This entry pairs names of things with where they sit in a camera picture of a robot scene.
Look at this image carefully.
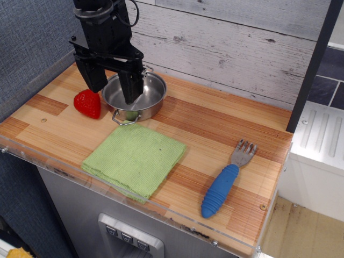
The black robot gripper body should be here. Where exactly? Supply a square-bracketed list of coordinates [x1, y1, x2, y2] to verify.
[70, 10, 144, 71]

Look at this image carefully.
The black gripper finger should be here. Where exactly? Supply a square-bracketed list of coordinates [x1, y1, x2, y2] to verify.
[74, 54, 108, 93]
[118, 64, 145, 105]

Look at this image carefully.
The small silver metal pot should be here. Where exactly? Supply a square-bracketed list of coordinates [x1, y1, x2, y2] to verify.
[102, 65, 167, 126]

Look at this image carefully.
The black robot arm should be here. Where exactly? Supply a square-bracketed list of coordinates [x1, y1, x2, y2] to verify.
[70, 1, 146, 104]

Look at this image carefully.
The green folded towel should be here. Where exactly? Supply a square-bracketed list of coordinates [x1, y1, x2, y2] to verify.
[81, 124, 186, 204]

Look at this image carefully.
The red plastic strawberry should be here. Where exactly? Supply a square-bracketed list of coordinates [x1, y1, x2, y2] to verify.
[74, 89, 101, 119]

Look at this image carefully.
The clear acrylic edge guard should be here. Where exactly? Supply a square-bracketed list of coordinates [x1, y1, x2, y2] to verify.
[1, 137, 262, 257]

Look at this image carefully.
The grey toy fridge cabinet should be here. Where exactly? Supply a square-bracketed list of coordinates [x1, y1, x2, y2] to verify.
[38, 168, 235, 257]

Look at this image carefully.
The yellow object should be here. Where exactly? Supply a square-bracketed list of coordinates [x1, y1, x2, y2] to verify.
[6, 248, 33, 258]

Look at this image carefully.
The white toy sink unit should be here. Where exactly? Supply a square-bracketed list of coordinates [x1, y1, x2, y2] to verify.
[277, 102, 343, 221]

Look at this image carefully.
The black cable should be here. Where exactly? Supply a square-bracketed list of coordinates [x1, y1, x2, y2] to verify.
[114, 0, 140, 27]

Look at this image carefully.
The blue-handled metal fork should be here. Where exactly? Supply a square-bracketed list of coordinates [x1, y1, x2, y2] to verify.
[201, 139, 257, 218]

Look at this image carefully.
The black vertical post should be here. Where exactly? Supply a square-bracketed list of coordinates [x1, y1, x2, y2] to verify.
[286, 0, 343, 133]

